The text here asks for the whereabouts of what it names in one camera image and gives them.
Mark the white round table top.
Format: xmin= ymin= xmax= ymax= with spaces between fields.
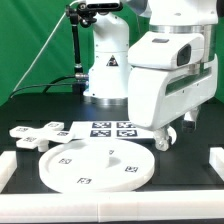
xmin=39 ymin=139 xmax=155 ymax=193

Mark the white left barrier block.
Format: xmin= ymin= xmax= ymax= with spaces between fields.
xmin=0 ymin=151 xmax=17 ymax=193

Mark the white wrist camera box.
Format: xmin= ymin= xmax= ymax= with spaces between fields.
xmin=128 ymin=32 xmax=204 ymax=70

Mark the white cable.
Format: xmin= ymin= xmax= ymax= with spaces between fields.
xmin=11 ymin=0 xmax=86 ymax=94

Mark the black cable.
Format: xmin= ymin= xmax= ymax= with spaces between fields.
xmin=9 ymin=75 xmax=88 ymax=99

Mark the white front barrier rail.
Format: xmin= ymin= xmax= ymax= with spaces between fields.
xmin=0 ymin=190 xmax=224 ymax=223

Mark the white cross-shaped table base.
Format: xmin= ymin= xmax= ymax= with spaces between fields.
xmin=9 ymin=121 xmax=74 ymax=152

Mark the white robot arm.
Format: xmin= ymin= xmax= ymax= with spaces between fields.
xmin=85 ymin=0 xmax=218 ymax=151

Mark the white marker tag sheet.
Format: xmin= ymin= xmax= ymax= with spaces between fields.
xmin=70 ymin=121 xmax=153 ymax=141

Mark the black rear camera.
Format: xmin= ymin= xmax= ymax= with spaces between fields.
xmin=86 ymin=0 xmax=123 ymax=12

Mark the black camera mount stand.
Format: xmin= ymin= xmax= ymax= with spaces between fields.
xmin=65 ymin=3 xmax=96 ymax=95

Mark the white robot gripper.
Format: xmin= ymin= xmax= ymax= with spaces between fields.
xmin=128 ymin=59 xmax=218 ymax=151

